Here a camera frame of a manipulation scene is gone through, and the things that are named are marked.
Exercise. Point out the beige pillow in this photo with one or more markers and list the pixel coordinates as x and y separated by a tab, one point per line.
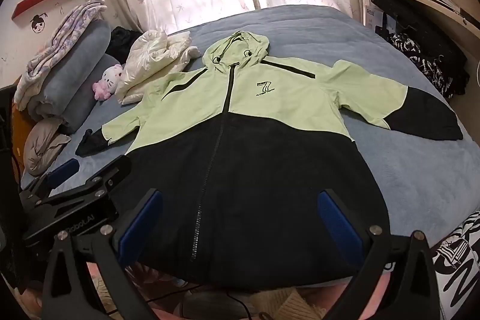
41	147

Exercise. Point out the person's cream knit sweater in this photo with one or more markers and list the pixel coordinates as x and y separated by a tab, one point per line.
296	305

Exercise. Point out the white and pink cat plush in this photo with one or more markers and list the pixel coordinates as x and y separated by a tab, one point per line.
110	74

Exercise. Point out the white puffer jacket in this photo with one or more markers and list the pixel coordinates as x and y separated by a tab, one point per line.
146	61

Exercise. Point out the grey-blue folded blanket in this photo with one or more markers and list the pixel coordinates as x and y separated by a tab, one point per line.
75	72
84	106

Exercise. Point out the black and white patterned clothes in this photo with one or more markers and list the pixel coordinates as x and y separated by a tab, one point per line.
423	61

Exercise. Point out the face wall sticker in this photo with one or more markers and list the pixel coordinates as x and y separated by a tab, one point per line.
38	25

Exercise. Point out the green and black hooded jacket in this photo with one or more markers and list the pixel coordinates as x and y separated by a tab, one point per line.
243	173

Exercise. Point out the white cardboard box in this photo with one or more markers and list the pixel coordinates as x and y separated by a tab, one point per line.
375	16

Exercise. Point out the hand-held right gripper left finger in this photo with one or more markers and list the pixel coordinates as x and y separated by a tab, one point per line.
140	226

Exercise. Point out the purple floral quilt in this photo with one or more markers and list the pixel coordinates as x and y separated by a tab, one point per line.
63	39

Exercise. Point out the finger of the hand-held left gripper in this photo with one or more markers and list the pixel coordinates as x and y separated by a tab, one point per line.
63	170
112	170

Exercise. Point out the black and white printed cloth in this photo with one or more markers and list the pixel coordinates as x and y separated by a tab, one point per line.
457	267

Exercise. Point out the blue fleece bed blanket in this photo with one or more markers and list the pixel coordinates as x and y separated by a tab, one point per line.
412	173

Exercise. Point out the orange wooden nightstand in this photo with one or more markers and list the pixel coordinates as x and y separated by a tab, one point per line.
18	132

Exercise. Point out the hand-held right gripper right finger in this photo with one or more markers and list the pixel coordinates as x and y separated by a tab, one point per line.
337	222

